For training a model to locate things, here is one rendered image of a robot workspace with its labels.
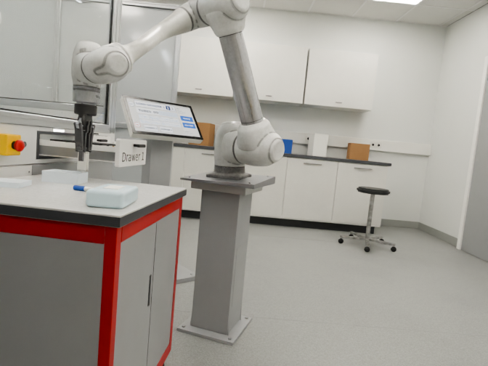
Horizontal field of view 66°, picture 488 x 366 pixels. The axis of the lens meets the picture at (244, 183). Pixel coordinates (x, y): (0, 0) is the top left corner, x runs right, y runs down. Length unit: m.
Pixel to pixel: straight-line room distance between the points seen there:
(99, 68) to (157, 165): 1.41
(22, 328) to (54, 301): 0.11
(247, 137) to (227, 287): 0.74
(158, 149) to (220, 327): 1.24
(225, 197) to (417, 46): 4.56
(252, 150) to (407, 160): 4.27
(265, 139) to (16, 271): 1.03
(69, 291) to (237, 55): 1.06
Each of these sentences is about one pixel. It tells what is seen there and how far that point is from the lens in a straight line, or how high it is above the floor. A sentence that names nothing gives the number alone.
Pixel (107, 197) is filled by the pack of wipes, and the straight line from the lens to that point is 0.98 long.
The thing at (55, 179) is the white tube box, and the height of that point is 0.77.
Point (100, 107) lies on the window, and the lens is 2.17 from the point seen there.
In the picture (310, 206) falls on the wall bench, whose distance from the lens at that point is 4.67.
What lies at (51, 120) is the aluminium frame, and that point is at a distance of 1.76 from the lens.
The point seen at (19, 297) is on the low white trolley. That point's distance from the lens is 1.10.
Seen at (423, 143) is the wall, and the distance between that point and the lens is 5.83.
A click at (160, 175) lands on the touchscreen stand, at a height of 0.69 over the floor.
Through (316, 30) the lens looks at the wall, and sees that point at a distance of 5.56.
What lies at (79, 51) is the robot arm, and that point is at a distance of 1.45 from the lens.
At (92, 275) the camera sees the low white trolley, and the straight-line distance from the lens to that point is 0.99.
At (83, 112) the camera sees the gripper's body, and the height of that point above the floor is 1.01.
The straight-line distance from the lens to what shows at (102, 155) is 1.57.
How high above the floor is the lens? 0.95
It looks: 6 degrees down
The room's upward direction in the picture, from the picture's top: 5 degrees clockwise
